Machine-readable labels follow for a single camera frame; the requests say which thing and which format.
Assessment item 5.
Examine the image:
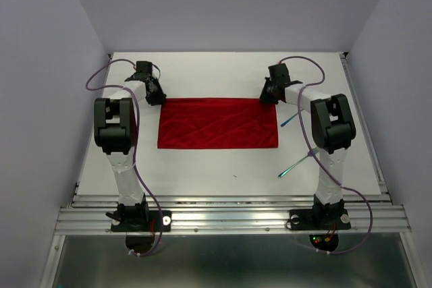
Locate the iridescent metal spoon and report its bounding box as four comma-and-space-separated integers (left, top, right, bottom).
280, 112, 299, 127

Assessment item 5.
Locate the red cloth napkin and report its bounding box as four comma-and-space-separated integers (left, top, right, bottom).
157, 98, 279, 150

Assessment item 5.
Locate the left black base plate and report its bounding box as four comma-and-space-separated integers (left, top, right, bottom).
105, 210, 172, 233

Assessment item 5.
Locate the iridescent metal fork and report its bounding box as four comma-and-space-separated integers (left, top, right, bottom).
277, 147, 318, 178

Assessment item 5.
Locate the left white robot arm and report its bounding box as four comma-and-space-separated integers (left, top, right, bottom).
93, 59, 167, 230

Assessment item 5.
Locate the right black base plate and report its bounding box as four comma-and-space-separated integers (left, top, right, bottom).
286, 209, 352, 231

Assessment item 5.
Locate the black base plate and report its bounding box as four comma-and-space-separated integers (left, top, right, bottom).
286, 209, 352, 231
105, 210, 172, 233

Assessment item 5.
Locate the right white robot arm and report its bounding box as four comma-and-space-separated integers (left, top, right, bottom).
259, 62, 356, 231

